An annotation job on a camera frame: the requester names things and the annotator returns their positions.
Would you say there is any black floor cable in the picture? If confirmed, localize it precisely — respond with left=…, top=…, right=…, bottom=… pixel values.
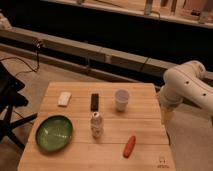
left=0, top=39, right=44, bottom=75

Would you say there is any orange carrot toy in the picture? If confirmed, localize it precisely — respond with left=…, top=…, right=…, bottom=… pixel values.
left=123, top=136, right=136, bottom=158

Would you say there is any black rectangular block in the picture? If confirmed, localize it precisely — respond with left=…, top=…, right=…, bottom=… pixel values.
left=91, top=93, right=99, bottom=111

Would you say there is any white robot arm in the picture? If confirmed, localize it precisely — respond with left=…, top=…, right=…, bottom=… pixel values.
left=157, top=60, right=213, bottom=125

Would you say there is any black chair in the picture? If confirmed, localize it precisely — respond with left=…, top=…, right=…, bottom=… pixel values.
left=0, top=62, right=37, bottom=149

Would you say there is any small white bottle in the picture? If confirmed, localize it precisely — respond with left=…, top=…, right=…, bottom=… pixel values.
left=90, top=112, right=103, bottom=138

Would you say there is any long grey metal rail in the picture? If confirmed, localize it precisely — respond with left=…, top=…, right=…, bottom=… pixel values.
left=0, top=27, right=213, bottom=88

